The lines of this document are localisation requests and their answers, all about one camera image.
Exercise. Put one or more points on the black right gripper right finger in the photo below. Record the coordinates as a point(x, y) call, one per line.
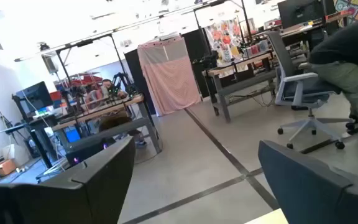
point(322, 199)

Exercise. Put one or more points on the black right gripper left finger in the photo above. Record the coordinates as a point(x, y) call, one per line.
point(73, 199)

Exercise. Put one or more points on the small black bench robot arm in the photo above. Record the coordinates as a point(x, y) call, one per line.
point(120, 81)
point(73, 93)

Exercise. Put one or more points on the dark lit computer tower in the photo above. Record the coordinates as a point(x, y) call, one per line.
point(82, 154)

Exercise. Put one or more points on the blue bin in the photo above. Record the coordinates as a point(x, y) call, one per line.
point(72, 136)

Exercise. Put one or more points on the brown cardboard box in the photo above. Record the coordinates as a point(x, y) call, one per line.
point(6, 166)

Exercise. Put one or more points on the black office desk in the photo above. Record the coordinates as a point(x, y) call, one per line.
point(39, 124)

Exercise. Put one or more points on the wood-topped grey workbench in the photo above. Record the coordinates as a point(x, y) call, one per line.
point(120, 129)
point(244, 79)

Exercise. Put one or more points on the black computer monitor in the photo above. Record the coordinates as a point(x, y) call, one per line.
point(36, 96)
point(300, 12)

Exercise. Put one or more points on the white grey office chair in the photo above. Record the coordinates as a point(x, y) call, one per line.
point(297, 87)

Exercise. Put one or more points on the person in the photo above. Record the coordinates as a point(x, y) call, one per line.
point(346, 49)
point(107, 85)

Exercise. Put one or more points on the grey hanging panel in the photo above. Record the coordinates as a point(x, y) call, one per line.
point(50, 63)

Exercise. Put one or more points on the black partition panel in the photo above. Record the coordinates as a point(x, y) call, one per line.
point(132, 71)
point(194, 56)

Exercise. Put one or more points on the pink draped cloth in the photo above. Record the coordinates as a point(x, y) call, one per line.
point(169, 81)

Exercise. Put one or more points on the colourful small packages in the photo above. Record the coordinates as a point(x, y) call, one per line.
point(256, 48)

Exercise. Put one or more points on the colourful patterned cloth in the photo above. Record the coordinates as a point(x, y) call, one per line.
point(225, 40)

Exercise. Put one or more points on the colourful painting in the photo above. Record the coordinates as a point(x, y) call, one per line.
point(353, 9)

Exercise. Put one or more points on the black camera rig frame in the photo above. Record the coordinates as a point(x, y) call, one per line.
point(244, 18)
point(84, 43)

